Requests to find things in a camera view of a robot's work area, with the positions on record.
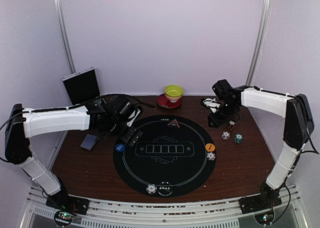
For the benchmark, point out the aluminium poker case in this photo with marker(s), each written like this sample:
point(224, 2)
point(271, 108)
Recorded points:
point(82, 86)

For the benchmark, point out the red plate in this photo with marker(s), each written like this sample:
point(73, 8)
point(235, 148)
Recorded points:
point(163, 102)

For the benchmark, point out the left aluminium corner post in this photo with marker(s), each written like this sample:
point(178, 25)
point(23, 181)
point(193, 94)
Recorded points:
point(64, 35)

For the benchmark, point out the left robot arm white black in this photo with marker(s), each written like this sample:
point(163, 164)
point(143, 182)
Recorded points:
point(26, 124)

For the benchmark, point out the red black triangle dealer marker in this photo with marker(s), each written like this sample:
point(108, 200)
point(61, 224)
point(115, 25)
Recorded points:
point(174, 124)

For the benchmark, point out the right aluminium corner post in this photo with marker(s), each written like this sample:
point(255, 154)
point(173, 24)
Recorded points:
point(261, 34)

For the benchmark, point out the green chip stack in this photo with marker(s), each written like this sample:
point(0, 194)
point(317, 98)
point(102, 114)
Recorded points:
point(238, 138)

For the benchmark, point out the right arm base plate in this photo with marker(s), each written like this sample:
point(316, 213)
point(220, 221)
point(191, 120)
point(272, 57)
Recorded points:
point(252, 204)

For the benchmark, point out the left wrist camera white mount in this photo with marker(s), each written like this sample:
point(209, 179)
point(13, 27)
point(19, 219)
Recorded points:
point(137, 112)

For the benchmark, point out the white blue chip stack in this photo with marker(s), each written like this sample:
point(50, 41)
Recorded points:
point(225, 135)

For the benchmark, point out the orange round blind button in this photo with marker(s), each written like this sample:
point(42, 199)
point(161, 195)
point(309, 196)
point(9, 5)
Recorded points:
point(210, 147)

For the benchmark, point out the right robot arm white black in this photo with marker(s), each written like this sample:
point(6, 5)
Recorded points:
point(298, 127)

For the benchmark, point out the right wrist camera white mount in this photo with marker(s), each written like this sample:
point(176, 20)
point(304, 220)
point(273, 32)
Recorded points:
point(210, 103)

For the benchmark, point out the green striped bowl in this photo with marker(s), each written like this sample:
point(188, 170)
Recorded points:
point(173, 92)

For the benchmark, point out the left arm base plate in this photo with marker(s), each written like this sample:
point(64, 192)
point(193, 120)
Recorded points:
point(71, 204)

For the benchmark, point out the round black poker mat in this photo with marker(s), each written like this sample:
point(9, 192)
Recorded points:
point(173, 159)

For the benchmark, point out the aluminium front rail frame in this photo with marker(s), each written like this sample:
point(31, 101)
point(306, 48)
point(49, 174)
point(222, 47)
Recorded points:
point(223, 213)

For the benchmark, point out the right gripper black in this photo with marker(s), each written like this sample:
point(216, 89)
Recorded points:
point(217, 122)

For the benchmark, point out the aluminium corner post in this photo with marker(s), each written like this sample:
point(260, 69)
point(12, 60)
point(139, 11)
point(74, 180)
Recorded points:
point(64, 35)
point(261, 34)

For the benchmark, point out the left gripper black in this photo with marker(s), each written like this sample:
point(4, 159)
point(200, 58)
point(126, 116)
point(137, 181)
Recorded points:
point(128, 136)

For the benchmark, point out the blue round blind button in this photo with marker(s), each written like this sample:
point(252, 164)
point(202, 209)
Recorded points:
point(120, 147)

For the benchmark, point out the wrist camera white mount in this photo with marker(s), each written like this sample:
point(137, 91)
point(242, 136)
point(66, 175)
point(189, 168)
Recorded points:
point(137, 112)
point(210, 103)

